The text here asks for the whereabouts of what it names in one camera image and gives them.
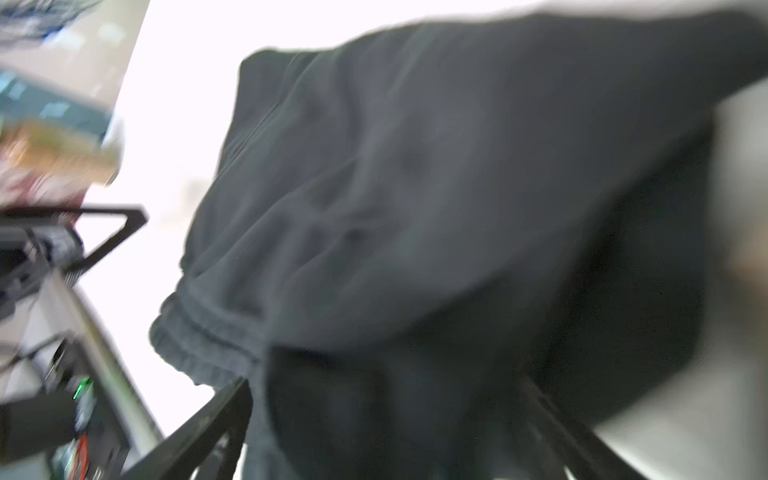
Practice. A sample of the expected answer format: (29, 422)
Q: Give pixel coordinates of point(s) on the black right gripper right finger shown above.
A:
(565, 446)

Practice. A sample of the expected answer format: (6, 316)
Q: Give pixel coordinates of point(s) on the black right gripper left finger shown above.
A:
(208, 445)

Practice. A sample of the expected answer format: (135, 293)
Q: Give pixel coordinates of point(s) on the black shorts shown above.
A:
(405, 229)

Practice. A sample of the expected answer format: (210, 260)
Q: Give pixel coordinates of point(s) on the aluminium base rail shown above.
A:
(68, 408)

